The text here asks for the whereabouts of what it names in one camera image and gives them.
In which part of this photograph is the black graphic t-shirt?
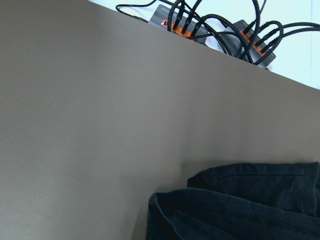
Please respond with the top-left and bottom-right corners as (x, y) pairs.
(145, 162), (320, 240)

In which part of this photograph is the grey orange power strip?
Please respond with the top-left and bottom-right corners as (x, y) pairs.
(149, 4), (277, 69)

